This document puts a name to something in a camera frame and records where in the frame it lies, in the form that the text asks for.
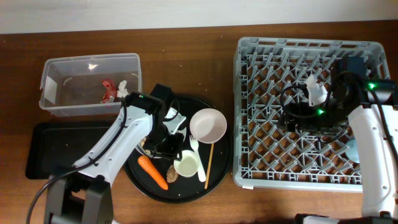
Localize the white paper cup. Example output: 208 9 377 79
174 150 199 177

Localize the pink bowl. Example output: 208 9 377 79
190 108 228 144

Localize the blue cup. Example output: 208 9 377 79
345 139 359 164

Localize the red snack wrapper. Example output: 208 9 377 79
101 78 117 103

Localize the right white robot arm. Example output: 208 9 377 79
278 57 397 223

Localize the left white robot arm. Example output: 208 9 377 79
44 84 185 223

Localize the grey dishwasher rack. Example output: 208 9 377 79
233 37 390 193

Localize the orange carrot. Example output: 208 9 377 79
137 156 169 190

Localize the grey plate with rice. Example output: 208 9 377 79
136 107 187 161

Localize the white plastic fork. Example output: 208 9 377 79
190 135 206 182

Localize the brown walnut shell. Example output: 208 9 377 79
166 165 179 184

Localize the round black tray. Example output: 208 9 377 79
124 95 233 203

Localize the wooden chopstick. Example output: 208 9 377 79
205 143 214 189

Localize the crumpled white tissue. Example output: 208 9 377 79
117 80 129 98

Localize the clear plastic bin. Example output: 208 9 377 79
39 53 142 117

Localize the black rectangular tray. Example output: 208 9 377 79
25 121 112 179

